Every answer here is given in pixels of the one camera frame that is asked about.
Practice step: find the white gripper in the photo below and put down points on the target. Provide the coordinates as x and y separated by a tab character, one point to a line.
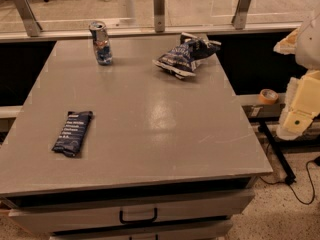
309	45

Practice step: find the blue chip bag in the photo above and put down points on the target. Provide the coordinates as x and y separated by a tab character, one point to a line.
182	60

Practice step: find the tape roll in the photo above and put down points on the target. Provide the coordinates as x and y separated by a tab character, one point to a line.
268	96

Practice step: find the black table leg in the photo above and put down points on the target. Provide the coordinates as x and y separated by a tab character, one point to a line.
290	176

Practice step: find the lower grey drawer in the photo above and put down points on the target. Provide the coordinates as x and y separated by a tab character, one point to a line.
201	230

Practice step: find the grey drawer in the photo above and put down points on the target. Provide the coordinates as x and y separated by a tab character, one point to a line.
106	213
201	230

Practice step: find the silver blue drink can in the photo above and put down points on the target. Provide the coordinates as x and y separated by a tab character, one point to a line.
101	43

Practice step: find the upper grey drawer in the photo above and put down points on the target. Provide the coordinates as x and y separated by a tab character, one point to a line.
106	213

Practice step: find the dark blue snack bar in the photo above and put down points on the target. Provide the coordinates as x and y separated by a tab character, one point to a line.
70	139

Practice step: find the right metal bracket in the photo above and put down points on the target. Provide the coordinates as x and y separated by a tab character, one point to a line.
240	17

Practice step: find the metal bracket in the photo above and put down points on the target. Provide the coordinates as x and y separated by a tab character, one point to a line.
240	17
159	15
32	27

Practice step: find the middle metal bracket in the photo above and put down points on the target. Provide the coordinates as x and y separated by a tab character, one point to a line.
159	15

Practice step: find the black drawer handle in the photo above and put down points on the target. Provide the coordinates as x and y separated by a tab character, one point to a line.
127	217

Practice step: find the left metal bracket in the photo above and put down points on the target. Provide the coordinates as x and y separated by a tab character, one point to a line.
32	27

